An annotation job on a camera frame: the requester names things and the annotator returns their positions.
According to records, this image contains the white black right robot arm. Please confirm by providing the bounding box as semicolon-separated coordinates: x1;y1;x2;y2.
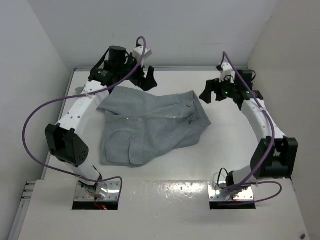
200;70;298;192

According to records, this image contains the metal base plate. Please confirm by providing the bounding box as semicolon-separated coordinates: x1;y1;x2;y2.
207;181;254;203
74;180;121;202

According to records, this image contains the grey zip jacket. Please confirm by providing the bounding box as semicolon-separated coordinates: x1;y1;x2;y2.
98;86;212;168

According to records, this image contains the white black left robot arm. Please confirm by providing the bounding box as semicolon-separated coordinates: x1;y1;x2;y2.
45;44;158;199

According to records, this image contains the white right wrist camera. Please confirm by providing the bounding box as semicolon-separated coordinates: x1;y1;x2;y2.
216;61;233;83

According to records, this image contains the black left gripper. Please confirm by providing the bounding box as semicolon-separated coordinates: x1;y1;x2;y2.
116;52;156;91

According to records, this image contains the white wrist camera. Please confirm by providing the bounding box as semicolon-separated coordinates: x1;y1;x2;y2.
216;61;233;83
132;46;152;60

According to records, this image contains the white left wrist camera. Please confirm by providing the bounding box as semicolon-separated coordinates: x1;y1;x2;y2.
132;46;152;60

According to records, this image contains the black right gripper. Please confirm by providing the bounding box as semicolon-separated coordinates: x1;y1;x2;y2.
200;74;239;104

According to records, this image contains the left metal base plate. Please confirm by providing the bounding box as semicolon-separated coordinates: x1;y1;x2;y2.
74;180;121;202

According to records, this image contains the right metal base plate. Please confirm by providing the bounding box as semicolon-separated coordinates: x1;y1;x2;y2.
207;181;254;203

